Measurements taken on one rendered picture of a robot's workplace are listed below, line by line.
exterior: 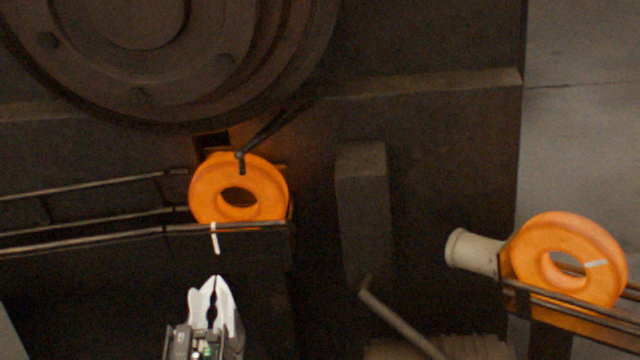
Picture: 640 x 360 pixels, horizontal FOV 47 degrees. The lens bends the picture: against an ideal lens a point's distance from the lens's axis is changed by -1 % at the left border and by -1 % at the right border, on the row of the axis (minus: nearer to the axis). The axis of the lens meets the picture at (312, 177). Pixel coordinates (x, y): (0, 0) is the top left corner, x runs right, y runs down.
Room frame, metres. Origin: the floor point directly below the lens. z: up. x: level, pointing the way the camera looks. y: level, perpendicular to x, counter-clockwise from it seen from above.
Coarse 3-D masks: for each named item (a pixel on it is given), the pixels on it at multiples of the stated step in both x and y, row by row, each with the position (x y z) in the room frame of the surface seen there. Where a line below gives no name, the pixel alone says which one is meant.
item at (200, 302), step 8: (208, 280) 0.73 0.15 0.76; (192, 288) 0.69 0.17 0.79; (208, 288) 0.72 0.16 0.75; (192, 296) 0.68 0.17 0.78; (200, 296) 0.70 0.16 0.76; (208, 296) 0.71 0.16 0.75; (192, 304) 0.67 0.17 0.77; (200, 304) 0.69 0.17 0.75; (208, 304) 0.70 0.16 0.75; (192, 312) 0.67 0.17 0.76; (200, 312) 0.69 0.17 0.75; (208, 312) 0.69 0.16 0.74; (192, 320) 0.66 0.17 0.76; (200, 320) 0.68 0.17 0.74; (208, 320) 0.69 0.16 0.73; (208, 328) 0.67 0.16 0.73
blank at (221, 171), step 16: (208, 160) 0.95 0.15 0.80; (224, 160) 0.93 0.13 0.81; (256, 160) 0.93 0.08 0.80; (208, 176) 0.93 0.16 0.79; (224, 176) 0.92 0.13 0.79; (240, 176) 0.92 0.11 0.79; (256, 176) 0.92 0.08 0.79; (272, 176) 0.92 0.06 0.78; (192, 192) 0.93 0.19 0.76; (208, 192) 0.93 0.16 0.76; (256, 192) 0.92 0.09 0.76; (272, 192) 0.91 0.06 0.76; (192, 208) 0.93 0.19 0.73; (208, 208) 0.93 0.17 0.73; (224, 208) 0.94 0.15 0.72; (256, 208) 0.93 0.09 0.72; (272, 208) 0.91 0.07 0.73
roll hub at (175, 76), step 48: (48, 0) 0.83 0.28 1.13; (96, 0) 0.82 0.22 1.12; (144, 0) 0.81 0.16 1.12; (192, 0) 0.82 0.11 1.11; (240, 0) 0.80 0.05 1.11; (96, 48) 0.84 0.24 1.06; (144, 48) 0.81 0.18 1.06; (192, 48) 0.82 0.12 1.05; (240, 48) 0.80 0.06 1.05; (192, 96) 0.81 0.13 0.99
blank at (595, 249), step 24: (552, 216) 0.74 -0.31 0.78; (576, 216) 0.73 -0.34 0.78; (528, 240) 0.75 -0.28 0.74; (552, 240) 0.73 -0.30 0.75; (576, 240) 0.70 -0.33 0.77; (600, 240) 0.69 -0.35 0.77; (528, 264) 0.75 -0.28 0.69; (552, 264) 0.75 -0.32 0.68; (600, 264) 0.68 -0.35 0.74; (624, 264) 0.68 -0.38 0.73; (552, 288) 0.72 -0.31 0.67; (576, 288) 0.70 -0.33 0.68; (600, 288) 0.68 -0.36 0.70
